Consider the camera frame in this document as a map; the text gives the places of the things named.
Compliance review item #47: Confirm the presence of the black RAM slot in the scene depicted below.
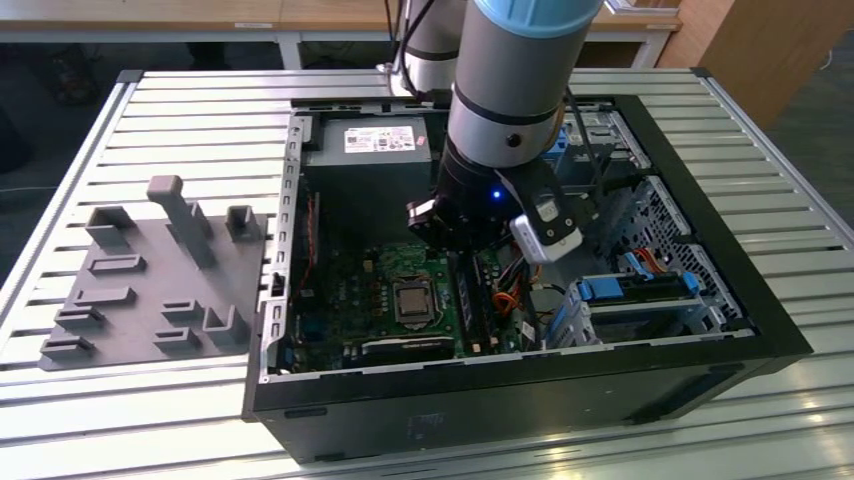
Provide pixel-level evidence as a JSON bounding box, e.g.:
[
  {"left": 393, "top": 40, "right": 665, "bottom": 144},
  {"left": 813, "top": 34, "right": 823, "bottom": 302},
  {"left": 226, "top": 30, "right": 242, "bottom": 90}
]
[{"left": 448, "top": 249, "right": 478, "bottom": 357}]

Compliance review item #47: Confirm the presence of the grey power supply unit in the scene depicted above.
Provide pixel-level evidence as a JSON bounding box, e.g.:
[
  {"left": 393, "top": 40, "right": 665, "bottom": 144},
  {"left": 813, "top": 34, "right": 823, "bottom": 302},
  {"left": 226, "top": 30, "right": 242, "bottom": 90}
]
[{"left": 304, "top": 115, "right": 450, "bottom": 246}]

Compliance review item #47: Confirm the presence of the green motherboard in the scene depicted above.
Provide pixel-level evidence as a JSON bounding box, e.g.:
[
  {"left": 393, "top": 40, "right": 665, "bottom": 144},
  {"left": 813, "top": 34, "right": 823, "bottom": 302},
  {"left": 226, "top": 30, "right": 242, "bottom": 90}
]
[{"left": 286, "top": 239, "right": 529, "bottom": 374}]

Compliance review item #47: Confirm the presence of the silver CPU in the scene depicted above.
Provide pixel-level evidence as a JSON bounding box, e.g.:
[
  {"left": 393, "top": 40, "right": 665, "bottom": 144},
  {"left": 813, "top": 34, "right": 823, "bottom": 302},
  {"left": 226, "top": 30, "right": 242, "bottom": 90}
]
[{"left": 398, "top": 288, "right": 433, "bottom": 317}]

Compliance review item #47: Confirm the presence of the metal CPU socket cover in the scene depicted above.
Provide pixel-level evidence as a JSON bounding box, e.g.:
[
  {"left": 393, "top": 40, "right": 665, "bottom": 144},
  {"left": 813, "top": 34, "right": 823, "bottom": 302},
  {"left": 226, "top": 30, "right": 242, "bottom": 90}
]
[{"left": 389, "top": 278, "right": 442, "bottom": 329}]

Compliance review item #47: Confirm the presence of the metal optical drive cage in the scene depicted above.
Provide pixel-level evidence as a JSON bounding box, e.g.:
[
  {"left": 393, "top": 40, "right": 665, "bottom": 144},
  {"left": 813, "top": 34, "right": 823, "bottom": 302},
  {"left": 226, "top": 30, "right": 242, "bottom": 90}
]
[{"left": 553, "top": 107, "right": 654, "bottom": 207}]

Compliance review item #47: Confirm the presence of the blue disk carrier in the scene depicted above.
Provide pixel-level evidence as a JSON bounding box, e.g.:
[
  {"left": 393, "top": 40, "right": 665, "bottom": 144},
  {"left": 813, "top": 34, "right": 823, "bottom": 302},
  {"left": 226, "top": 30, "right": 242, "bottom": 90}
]
[
  {"left": 545, "top": 298, "right": 593, "bottom": 351},
  {"left": 574, "top": 272, "right": 701, "bottom": 305}
]

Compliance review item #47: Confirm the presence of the black graphics card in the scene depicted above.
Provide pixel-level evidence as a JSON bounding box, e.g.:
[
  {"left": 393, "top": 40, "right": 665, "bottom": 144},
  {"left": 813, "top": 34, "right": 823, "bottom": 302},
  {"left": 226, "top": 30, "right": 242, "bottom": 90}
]
[{"left": 360, "top": 333, "right": 460, "bottom": 365}]

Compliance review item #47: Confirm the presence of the metal disk bay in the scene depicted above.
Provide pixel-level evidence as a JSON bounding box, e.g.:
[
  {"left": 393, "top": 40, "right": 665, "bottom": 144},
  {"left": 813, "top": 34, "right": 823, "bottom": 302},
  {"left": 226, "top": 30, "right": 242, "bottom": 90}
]
[{"left": 544, "top": 272, "right": 753, "bottom": 351}]

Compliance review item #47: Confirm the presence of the black open PC case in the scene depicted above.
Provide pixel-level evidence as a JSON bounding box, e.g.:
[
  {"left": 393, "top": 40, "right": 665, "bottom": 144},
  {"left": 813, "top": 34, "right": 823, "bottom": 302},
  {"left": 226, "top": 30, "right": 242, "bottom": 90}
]
[{"left": 241, "top": 92, "right": 817, "bottom": 464}]

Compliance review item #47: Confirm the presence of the grey parts rack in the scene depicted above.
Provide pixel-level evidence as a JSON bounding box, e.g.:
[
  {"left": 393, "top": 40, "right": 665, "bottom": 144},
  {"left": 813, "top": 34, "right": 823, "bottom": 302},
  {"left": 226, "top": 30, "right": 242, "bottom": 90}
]
[{"left": 38, "top": 174, "right": 270, "bottom": 374}]

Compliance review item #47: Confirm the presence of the wooden cabinet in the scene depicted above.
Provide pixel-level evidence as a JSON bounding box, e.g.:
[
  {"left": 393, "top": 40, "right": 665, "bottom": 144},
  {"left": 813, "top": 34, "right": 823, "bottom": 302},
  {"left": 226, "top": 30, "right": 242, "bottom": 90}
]
[{"left": 657, "top": 0, "right": 854, "bottom": 130}]

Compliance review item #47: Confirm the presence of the wooden top desk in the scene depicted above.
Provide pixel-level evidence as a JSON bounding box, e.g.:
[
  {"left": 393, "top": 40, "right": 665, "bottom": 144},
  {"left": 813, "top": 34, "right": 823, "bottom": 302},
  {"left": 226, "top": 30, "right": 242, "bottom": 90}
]
[{"left": 0, "top": 0, "right": 684, "bottom": 70}]

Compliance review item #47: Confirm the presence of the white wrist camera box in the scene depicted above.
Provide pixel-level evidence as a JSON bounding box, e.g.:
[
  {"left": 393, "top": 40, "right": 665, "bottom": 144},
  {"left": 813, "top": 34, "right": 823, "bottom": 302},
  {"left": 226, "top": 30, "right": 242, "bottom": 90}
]
[{"left": 508, "top": 182, "right": 601, "bottom": 265}]

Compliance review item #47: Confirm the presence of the blue plastic drive bracket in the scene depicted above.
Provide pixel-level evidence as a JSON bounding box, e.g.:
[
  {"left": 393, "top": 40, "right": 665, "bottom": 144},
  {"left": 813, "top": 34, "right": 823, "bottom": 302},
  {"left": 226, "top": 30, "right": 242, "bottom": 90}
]
[{"left": 541, "top": 124, "right": 570, "bottom": 162}]

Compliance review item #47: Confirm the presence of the orange wire bundle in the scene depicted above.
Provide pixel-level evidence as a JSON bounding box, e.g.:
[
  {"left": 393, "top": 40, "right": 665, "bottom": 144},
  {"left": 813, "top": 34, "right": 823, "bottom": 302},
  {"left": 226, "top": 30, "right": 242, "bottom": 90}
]
[{"left": 492, "top": 259, "right": 544, "bottom": 317}]

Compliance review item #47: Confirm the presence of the red and black twisted wire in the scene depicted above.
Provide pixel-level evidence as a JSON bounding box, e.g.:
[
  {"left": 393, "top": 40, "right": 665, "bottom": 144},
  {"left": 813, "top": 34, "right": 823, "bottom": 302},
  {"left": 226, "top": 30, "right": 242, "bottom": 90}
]
[{"left": 298, "top": 192, "right": 321, "bottom": 297}]

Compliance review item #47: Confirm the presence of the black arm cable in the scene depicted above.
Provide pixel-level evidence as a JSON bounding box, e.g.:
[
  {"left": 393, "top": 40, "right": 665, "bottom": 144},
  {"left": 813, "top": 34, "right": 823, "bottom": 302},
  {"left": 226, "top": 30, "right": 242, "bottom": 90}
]
[{"left": 377, "top": 0, "right": 440, "bottom": 96}]

